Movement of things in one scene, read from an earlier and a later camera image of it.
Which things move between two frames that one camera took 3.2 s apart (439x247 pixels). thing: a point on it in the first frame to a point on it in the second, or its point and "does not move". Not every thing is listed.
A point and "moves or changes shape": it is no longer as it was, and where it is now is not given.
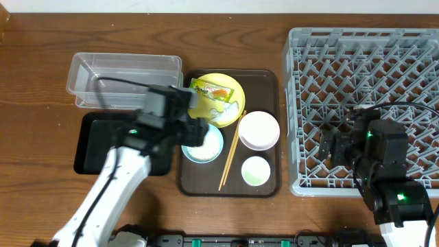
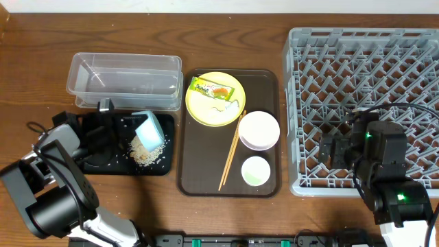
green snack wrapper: x=221 y=93 does not move
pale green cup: x=256 y=171 does not move
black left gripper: x=193 y=132 to x=112 y=134
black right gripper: x=341 y=141 does not move
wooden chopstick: x=232 y=150 does not move
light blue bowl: x=209 y=149 moves or changes shape
